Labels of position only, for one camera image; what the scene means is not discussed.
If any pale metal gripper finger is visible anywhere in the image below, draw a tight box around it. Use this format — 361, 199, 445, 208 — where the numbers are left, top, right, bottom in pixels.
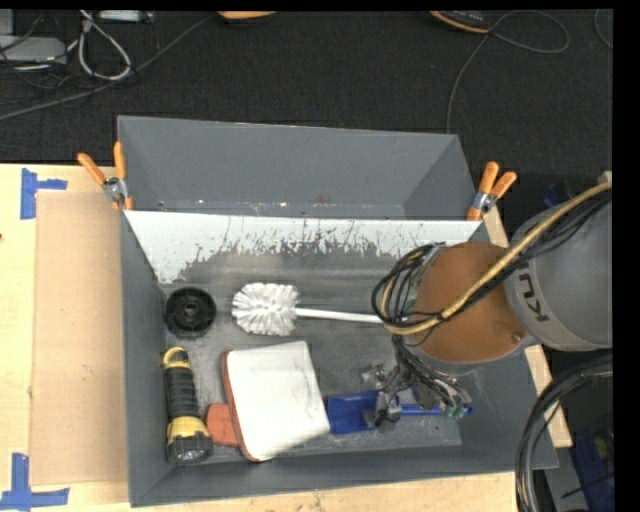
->
372, 395, 404, 430
359, 364, 399, 392

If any white and red-brown float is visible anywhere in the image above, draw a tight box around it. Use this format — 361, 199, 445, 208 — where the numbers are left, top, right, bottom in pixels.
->
204, 339, 333, 463

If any black round ribbed disc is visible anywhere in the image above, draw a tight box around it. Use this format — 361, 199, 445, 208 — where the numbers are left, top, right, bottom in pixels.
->
163, 286, 218, 338

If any brown cardboard board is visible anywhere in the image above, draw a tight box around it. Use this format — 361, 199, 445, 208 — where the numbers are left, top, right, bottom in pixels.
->
27, 188, 132, 487

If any white toilet brush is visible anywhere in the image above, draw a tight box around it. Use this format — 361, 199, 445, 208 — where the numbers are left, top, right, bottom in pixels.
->
230, 281, 387, 337

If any grey metal bin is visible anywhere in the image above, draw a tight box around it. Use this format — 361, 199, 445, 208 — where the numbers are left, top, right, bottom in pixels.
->
115, 114, 561, 508

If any yellow and black flashlight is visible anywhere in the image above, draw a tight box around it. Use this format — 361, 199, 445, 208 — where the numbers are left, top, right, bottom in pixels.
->
161, 345, 216, 467

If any blue plastic scoop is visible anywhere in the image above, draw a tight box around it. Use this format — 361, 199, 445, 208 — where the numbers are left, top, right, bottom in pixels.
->
323, 389, 474, 436

